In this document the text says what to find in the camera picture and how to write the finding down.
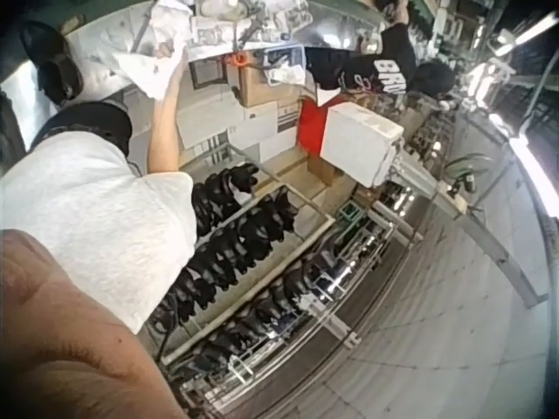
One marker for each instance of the person's right hand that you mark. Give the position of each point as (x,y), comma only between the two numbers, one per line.
(171,65)

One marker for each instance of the white fabric piece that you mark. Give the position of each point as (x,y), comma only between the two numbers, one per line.
(144,48)

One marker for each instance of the stack of cardboard cartons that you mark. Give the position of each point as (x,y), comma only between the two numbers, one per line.
(257,118)

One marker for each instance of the blue plastic bin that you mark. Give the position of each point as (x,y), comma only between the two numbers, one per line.
(284,61)

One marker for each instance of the person's legs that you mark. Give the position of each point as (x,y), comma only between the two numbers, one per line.
(54,70)

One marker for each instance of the cluttered grey work table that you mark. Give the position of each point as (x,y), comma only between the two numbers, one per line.
(279,22)

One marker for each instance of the red panel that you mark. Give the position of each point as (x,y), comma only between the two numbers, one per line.
(309,126)

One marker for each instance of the metal rack of black shoes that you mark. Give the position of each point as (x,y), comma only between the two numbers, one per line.
(244,244)

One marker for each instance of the white box housing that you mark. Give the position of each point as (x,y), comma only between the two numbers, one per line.
(360,139)

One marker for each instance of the green plastic crate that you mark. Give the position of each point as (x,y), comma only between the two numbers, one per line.
(350,213)

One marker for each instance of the background shelving with goods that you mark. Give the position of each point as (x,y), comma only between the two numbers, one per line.
(441,26)

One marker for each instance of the green fan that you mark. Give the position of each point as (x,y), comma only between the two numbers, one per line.
(464,172)

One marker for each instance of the fluorescent tube lamp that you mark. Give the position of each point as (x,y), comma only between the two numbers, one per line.
(530,26)

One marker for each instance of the grey metal frame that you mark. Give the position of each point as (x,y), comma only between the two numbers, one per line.
(480,227)

